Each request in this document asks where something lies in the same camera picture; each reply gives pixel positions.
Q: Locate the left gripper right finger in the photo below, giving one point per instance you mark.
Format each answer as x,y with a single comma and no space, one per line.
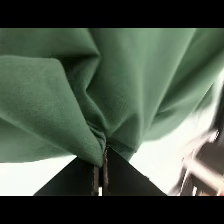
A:
128,180

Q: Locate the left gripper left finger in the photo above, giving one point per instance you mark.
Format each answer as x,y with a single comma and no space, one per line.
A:
75,181

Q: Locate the silver frame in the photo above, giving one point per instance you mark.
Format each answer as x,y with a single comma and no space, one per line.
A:
205,170

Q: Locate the green shirt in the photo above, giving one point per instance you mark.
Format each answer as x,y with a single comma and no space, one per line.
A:
100,86

